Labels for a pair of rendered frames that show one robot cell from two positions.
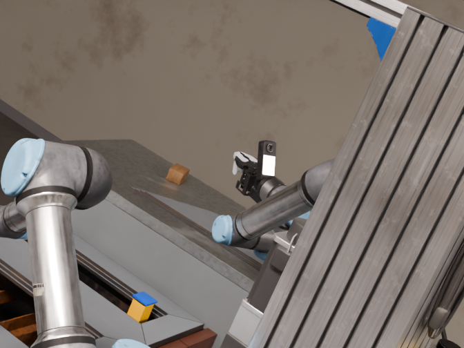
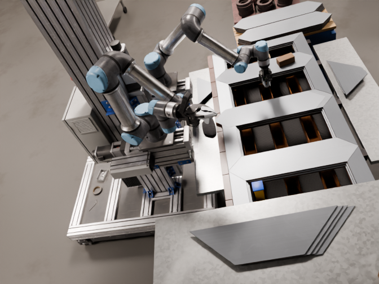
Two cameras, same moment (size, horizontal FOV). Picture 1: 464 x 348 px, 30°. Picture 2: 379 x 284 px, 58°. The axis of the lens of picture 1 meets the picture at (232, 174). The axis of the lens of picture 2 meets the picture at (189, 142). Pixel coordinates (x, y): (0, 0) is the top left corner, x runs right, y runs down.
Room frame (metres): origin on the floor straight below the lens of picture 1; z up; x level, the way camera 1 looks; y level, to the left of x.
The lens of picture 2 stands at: (3.49, -0.35, 2.50)
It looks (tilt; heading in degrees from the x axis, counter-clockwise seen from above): 46 degrees down; 169
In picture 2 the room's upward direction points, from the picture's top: 23 degrees counter-clockwise
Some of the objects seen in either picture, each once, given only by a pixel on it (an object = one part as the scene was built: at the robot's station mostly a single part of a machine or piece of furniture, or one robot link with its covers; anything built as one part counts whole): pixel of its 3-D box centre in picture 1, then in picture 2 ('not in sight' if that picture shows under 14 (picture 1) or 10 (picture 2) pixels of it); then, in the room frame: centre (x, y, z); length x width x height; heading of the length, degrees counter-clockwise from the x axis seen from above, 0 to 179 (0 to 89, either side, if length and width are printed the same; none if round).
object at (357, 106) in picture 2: not in sight; (356, 91); (2.19, 1.10, 0.74); 1.20 x 0.26 x 0.03; 155
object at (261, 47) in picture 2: not in sight; (261, 50); (1.89, 0.60, 1.20); 0.09 x 0.08 x 0.11; 43
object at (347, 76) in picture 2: not in sight; (349, 73); (2.06, 1.17, 0.77); 0.45 x 0.20 x 0.04; 155
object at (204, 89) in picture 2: not in sight; (205, 88); (1.34, 0.35, 0.70); 0.39 x 0.12 x 0.04; 155
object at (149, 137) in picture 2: not in sight; (153, 128); (1.89, -0.22, 1.09); 0.15 x 0.15 x 0.10
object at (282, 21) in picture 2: not in sight; (280, 23); (1.23, 1.22, 0.82); 0.80 x 0.40 x 0.06; 65
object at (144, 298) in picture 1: (143, 300); (258, 186); (2.50, 0.09, 0.88); 0.06 x 0.06 x 0.02; 65
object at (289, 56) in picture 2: not in sight; (285, 60); (1.71, 0.89, 0.87); 0.12 x 0.06 x 0.05; 76
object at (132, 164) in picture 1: (213, 224); (302, 259); (3.00, -0.01, 1.03); 1.30 x 0.60 x 0.04; 65
